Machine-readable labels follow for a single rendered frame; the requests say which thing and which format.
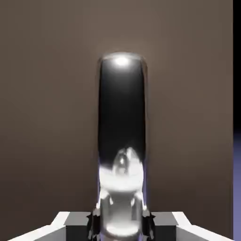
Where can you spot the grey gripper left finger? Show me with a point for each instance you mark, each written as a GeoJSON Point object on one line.
{"type": "Point", "coordinates": [75, 226]}

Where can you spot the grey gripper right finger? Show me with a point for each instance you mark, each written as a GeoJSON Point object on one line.
{"type": "Point", "coordinates": [165, 226]}

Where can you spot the brown cabinet door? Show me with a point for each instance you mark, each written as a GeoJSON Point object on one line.
{"type": "Point", "coordinates": [47, 113]}

